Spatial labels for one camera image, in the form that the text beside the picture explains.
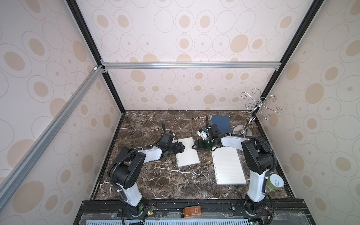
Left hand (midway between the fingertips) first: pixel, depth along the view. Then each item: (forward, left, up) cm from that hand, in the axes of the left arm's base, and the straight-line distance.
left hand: (185, 147), depth 93 cm
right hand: (+2, -11, -3) cm, 11 cm away
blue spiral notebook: (+26, -31, -5) cm, 40 cm away
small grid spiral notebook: (-3, -3, -6) cm, 7 cm away
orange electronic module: (-36, -4, 0) cm, 36 cm away
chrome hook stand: (+15, -43, +1) cm, 46 cm away
